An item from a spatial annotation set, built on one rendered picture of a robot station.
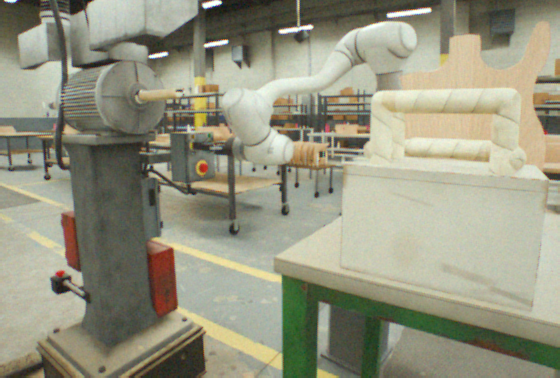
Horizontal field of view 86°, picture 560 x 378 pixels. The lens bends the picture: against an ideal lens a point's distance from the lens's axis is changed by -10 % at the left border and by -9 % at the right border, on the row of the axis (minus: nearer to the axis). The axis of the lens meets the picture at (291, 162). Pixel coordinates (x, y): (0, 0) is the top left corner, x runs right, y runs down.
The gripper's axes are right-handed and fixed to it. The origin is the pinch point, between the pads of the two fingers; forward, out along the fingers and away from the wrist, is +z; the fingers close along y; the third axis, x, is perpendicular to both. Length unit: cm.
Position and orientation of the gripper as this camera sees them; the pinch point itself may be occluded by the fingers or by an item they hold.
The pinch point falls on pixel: (199, 145)
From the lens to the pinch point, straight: 130.8
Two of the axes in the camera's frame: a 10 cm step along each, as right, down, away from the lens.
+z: -8.5, -0.7, 5.2
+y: 5.3, -1.1, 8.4
